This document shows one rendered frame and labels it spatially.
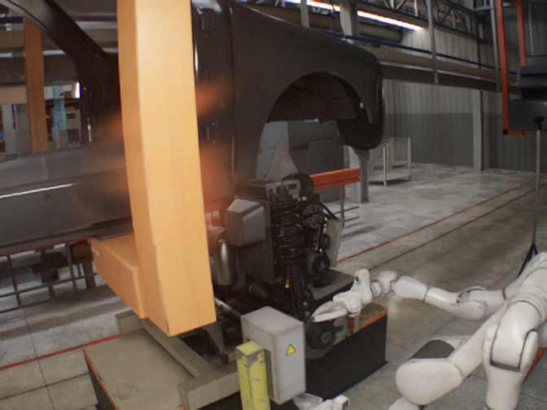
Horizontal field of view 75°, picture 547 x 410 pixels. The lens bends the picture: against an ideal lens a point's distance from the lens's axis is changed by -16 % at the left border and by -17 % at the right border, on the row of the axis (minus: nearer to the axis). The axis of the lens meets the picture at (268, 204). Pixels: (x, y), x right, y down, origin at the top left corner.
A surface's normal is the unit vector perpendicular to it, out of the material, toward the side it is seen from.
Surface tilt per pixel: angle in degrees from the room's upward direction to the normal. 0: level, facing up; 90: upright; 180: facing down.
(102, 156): 75
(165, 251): 90
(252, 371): 90
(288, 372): 90
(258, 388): 90
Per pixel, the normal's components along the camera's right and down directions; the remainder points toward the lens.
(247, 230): 0.28, 0.18
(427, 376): -0.77, 0.12
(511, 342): -0.69, -0.24
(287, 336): 0.61, 0.12
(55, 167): 0.56, -0.13
